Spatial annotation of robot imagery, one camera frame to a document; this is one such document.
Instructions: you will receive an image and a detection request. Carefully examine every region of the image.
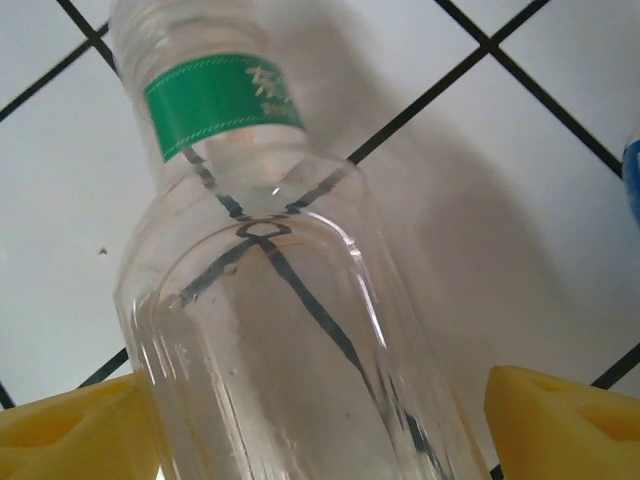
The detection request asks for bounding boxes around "small bottle blue label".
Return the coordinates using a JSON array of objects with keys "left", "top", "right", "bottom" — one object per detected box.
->
[{"left": 621, "top": 132, "right": 640, "bottom": 229}]

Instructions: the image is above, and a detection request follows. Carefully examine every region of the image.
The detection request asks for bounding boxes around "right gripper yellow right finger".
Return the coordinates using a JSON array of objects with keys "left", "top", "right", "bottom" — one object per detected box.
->
[{"left": 487, "top": 364, "right": 640, "bottom": 480}]

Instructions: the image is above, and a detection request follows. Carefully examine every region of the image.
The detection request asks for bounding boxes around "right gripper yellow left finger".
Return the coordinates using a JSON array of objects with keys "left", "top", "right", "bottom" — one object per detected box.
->
[{"left": 0, "top": 372, "right": 164, "bottom": 480}]

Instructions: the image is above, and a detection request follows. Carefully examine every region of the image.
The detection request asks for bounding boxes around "clear bottle green neck label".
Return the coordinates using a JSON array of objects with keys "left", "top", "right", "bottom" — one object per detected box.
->
[{"left": 108, "top": 0, "right": 494, "bottom": 480}]

